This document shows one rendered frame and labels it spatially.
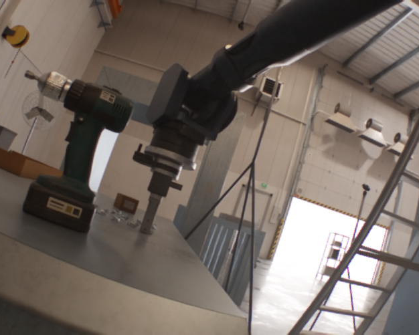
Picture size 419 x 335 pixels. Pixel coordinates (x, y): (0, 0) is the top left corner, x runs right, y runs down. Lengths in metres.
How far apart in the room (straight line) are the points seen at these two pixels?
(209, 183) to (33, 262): 1.97
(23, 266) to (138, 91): 2.13
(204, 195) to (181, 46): 9.61
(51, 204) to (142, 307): 0.24
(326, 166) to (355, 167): 1.29
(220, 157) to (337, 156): 9.61
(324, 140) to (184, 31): 6.54
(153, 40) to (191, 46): 1.43
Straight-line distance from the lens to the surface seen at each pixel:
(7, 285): 0.33
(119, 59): 11.44
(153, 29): 11.94
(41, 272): 0.32
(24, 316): 0.38
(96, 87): 0.51
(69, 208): 0.48
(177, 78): 0.78
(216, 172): 2.24
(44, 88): 0.51
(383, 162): 12.90
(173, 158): 0.74
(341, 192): 11.61
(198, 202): 2.21
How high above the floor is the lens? 0.74
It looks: 10 degrees up
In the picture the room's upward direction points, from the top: 19 degrees clockwise
